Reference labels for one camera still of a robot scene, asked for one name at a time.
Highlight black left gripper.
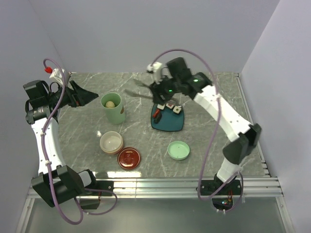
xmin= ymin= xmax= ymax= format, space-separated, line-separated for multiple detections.
xmin=46 ymin=80 xmax=98 ymax=109

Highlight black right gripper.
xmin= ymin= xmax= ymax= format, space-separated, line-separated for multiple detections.
xmin=149 ymin=71 xmax=181 ymax=106

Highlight green sushi roll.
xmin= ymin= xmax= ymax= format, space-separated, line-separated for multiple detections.
xmin=173 ymin=106 xmax=182 ymax=114

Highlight beige bun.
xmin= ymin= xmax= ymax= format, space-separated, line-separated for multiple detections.
xmin=105 ymin=101 xmax=115 ymax=109

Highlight steel serving tongs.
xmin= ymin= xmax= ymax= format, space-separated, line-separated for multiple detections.
xmin=123 ymin=79 xmax=180 ymax=104

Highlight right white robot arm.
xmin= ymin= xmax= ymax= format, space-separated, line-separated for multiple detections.
xmin=147 ymin=57 xmax=262 ymax=194

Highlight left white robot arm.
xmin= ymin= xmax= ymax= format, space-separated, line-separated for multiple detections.
xmin=23 ymin=80 xmax=99 ymax=207

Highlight green cylindrical lunch container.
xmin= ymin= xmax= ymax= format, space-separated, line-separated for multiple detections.
xmin=101 ymin=92 xmax=125 ymax=124

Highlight white sushi roll left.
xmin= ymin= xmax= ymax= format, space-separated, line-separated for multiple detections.
xmin=157 ymin=104 xmax=165 ymax=110

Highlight red centre sushi roll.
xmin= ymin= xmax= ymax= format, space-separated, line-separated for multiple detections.
xmin=166 ymin=103 xmax=174 ymax=109

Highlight black spiky toy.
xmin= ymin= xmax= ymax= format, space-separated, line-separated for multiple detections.
xmin=154 ymin=113 xmax=162 ymax=124

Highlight teal square plate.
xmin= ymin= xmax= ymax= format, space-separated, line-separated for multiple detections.
xmin=150 ymin=104 xmax=185 ymax=132

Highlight cream inner bowl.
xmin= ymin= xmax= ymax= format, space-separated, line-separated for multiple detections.
xmin=100 ymin=131 xmax=124 ymax=155

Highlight green round lid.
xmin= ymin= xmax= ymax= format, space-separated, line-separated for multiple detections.
xmin=167 ymin=141 xmax=190 ymax=160

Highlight red round lid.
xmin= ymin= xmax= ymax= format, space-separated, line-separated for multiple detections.
xmin=117 ymin=147 xmax=141 ymax=170

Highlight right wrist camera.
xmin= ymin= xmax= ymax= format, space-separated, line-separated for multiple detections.
xmin=146 ymin=62 xmax=163 ymax=84

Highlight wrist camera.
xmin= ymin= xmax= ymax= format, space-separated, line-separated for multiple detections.
xmin=146 ymin=62 xmax=163 ymax=84
xmin=49 ymin=68 xmax=63 ymax=85

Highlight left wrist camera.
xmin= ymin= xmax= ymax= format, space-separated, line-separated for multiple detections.
xmin=49 ymin=68 xmax=63 ymax=85

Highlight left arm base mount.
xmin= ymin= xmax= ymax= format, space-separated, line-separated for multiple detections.
xmin=79 ymin=181 xmax=118 ymax=216

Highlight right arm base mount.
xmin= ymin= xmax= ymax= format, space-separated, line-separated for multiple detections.
xmin=196 ymin=177 xmax=244 ymax=213

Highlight aluminium rail frame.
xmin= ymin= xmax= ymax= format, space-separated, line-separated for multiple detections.
xmin=18 ymin=73 xmax=294 ymax=233

